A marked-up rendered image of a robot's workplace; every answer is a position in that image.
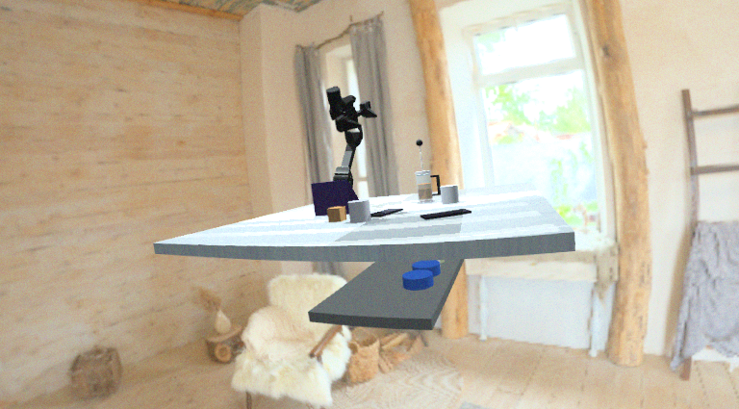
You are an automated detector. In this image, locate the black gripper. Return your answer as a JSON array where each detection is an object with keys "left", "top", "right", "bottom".
[{"left": 334, "top": 100, "right": 377, "bottom": 132}]

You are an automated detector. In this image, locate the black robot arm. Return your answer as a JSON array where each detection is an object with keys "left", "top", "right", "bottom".
[{"left": 326, "top": 87, "right": 363, "bottom": 188}]

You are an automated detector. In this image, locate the blue flat cylinder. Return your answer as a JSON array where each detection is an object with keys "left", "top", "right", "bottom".
[
  {"left": 412, "top": 260, "right": 441, "bottom": 277},
  {"left": 402, "top": 269, "right": 434, "bottom": 291}
]

